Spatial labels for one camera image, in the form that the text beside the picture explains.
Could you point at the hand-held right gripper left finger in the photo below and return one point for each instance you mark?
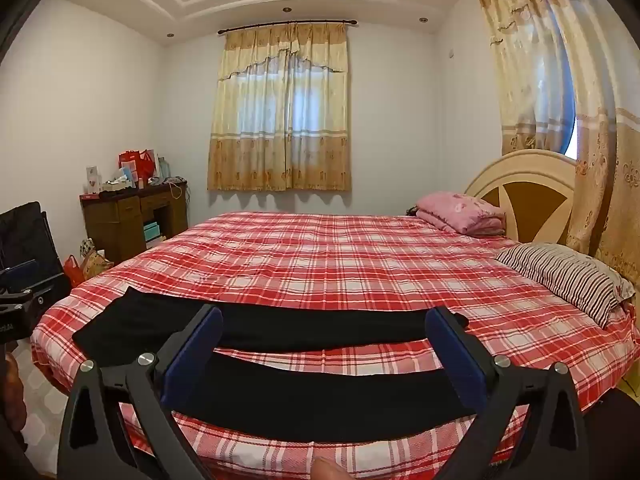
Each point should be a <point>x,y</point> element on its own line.
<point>192,355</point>

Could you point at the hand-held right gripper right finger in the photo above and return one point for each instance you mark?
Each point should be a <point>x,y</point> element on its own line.
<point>452,350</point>

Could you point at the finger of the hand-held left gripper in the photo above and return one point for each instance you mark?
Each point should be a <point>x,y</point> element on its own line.
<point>20,269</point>

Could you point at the black pants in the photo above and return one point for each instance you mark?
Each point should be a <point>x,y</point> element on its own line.
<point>300,324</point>

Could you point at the person's left hand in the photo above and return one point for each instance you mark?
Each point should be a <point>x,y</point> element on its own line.
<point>11,395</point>

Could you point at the person's right hand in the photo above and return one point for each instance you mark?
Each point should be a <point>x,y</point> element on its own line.
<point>326,469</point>

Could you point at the red plastic bag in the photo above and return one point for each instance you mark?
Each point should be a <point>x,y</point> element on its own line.
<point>73,270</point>

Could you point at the patterned shopping bag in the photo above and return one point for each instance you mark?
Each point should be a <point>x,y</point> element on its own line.
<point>95,261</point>

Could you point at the dark wooden desk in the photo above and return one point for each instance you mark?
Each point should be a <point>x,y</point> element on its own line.
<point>120,220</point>

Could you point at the white greeting card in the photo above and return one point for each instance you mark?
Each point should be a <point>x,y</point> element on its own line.
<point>92,180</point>

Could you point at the teal box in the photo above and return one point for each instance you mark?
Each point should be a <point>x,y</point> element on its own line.
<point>152,230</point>

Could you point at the tissue box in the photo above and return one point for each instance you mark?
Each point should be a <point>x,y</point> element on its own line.
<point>119,180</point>

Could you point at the striped pillow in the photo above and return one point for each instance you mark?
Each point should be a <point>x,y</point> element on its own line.
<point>565,275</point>

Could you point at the red plaid bed sheet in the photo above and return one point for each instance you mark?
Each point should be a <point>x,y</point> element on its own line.
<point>350,260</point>

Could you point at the pink folded blanket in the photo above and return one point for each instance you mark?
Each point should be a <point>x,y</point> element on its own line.
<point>457,212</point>

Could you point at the cream wooden headboard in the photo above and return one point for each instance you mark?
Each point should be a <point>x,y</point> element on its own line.
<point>525,170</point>

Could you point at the yellow patterned window curtain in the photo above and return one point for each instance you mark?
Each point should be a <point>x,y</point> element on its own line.
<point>530,60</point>
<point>280,125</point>

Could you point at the dark curtain rod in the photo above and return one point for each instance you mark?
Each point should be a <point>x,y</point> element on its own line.
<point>287,22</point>

